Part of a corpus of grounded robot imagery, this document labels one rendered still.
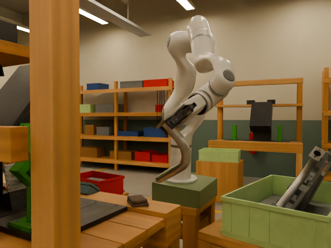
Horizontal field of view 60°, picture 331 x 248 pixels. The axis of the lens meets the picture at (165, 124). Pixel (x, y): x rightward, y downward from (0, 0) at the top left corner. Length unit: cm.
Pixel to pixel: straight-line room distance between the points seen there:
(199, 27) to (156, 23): 641
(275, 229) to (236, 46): 581
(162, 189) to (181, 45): 74
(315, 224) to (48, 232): 87
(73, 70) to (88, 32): 797
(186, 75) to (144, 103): 601
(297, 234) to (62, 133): 89
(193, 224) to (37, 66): 104
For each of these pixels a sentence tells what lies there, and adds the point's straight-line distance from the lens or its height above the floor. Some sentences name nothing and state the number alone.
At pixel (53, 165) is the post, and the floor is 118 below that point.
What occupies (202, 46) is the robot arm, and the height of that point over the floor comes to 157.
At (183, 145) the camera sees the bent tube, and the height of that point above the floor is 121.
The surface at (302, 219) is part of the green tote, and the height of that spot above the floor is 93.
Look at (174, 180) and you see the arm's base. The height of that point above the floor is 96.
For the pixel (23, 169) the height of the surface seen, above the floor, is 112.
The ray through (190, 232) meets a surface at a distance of 152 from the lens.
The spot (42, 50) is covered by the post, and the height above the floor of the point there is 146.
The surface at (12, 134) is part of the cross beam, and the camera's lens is 81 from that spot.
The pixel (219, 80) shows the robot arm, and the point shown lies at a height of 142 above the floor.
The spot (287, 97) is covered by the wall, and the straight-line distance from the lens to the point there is 649.
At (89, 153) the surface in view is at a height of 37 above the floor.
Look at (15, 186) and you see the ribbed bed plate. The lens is 145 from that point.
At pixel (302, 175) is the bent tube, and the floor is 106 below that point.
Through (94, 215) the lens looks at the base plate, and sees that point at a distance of 125.
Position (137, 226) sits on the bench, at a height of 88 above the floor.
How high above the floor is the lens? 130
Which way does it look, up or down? 1 degrees down
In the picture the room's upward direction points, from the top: straight up
